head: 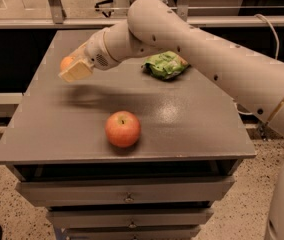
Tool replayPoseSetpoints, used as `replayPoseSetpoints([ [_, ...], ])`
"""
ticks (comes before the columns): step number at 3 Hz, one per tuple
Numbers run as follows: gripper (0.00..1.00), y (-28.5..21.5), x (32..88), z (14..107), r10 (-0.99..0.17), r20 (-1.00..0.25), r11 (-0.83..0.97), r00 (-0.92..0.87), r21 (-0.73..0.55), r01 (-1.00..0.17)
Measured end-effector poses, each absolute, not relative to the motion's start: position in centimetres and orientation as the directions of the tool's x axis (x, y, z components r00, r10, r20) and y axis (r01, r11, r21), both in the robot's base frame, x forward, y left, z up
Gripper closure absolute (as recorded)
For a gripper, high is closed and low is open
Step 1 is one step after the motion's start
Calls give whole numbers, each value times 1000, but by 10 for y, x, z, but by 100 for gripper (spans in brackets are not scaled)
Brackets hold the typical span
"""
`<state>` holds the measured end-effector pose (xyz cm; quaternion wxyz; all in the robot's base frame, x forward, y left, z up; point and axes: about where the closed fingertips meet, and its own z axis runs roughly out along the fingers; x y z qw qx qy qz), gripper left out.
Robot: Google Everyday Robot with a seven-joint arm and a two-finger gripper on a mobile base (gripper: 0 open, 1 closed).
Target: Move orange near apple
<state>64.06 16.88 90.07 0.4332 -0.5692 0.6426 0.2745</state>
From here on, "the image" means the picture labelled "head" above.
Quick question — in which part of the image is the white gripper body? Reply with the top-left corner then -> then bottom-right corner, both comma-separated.
85,28 -> 118,70

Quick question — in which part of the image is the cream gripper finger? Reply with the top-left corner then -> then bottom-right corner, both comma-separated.
69,43 -> 86,58
59,58 -> 93,83

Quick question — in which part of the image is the orange fruit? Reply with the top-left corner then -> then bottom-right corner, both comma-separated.
60,56 -> 74,71

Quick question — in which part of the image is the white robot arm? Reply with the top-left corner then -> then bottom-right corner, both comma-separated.
60,0 -> 284,240

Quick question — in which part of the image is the red apple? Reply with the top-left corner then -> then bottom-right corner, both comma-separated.
105,111 -> 141,148

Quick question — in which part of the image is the green snack bag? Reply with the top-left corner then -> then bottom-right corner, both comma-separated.
143,51 -> 189,81

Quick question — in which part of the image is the grey drawer cabinet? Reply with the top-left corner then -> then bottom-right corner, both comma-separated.
0,31 -> 255,240

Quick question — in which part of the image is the top grey drawer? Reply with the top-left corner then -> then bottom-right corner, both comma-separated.
16,176 -> 234,207

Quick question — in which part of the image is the grey drawer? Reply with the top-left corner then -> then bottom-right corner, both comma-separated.
66,225 -> 200,240
16,176 -> 234,207
47,208 -> 213,228

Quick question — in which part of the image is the middle grey drawer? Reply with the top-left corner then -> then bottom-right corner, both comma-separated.
47,208 -> 213,228

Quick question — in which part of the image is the bottom grey drawer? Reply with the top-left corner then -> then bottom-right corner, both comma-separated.
66,225 -> 200,240

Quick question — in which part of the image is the grey metal railing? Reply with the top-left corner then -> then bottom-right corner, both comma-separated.
0,0 -> 284,29

